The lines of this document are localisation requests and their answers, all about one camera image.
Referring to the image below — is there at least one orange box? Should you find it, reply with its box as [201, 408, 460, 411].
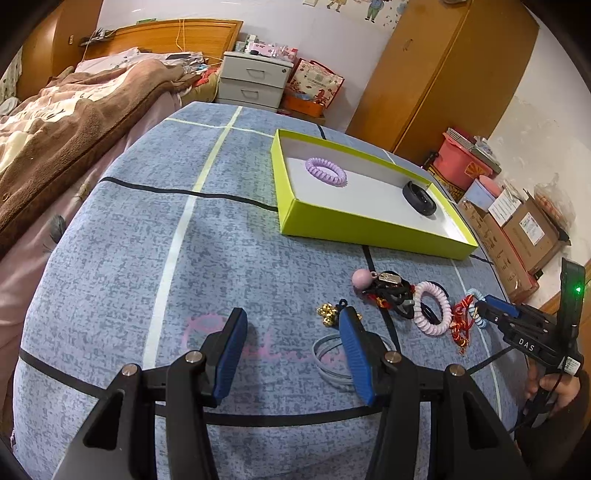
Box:
[283, 92, 326, 118]

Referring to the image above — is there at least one floral pillow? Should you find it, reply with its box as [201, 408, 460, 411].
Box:
[180, 60, 222, 103]

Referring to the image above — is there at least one red gift bag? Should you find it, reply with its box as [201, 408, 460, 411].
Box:
[286, 58, 345, 112]

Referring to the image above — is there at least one dark blue elastic cord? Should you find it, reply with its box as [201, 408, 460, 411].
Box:
[419, 282, 452, 326]

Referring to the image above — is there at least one wooden door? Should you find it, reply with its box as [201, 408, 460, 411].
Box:
[18, 0, 105, 93]
[538, 295, 566, 319]

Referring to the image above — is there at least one purple coil hair tie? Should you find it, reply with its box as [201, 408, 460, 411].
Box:
[305, 157, 347, 188]

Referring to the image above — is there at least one open cardboard box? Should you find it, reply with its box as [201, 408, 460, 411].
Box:
[501, 191, 571, 275]

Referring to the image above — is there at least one blue coil hair tie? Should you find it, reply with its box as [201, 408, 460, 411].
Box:
[466, 288, 488, 329]

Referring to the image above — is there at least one black smart band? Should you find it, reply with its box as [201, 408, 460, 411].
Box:
[402, 181, 437, 217]

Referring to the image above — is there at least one flat cardboard box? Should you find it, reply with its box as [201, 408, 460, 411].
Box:
[457, 198, 541, 305]

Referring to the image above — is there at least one grey drawer nightstand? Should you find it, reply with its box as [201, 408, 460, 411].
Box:
[216, 50, 295, 112]

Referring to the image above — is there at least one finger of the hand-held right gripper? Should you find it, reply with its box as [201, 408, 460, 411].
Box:
[484, 294, 555, 325]
[475, 301, 519, 339]

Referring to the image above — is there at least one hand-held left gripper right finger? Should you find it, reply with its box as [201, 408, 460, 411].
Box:
[338, 307, 525, 480]

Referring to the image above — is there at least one pink plastic bin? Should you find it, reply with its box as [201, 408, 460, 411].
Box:
[434, 131, 495, 190]

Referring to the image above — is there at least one white box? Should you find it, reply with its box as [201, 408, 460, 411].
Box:
[487, 185, 525, 227]

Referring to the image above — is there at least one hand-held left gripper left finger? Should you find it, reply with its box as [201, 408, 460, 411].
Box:
[53, 307, 250, 480]

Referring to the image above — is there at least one person's right forearm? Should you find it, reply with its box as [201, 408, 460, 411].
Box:
[512, 374, 591, 480]

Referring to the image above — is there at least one pink ball black hair tie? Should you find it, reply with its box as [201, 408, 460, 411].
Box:
[352, 268, 403, 302]

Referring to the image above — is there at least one wooden wardrobe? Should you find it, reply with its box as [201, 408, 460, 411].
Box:
[346, 0, 541, 167]

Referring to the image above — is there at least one blue box with pink lid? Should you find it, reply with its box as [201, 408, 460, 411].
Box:
[464, 175, 504, 210]

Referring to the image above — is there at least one clear plastic bag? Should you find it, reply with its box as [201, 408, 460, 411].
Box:
[533, 182, 575, 232]

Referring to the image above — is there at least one wall poster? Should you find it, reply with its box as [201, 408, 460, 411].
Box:
[302, 0, 409, 31]

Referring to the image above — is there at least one green cardboard box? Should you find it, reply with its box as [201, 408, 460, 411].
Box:
[270, 128, 479, 261]

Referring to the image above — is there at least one wooden headboard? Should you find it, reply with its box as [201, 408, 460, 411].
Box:
[83, 18, 245, 63]

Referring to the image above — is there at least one gold bells hair tie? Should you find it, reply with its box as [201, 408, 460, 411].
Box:
[316, 299, 349, 329]

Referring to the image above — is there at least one person's right hand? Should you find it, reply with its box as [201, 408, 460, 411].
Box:
[526, 362, 579, 415]

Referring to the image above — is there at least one pink coil hair tie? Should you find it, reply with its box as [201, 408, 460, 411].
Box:
[413, 281, 452, 337]

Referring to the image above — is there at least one patterned yellow black box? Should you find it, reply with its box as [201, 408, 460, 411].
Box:
[425, 164, 467, 201]

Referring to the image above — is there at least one blue checked tablecloth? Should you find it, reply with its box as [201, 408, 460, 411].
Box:
[11, 102, 532, 480]

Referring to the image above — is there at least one black and grey hair tie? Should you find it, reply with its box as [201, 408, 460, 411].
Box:
[374, 281, 419, 320]

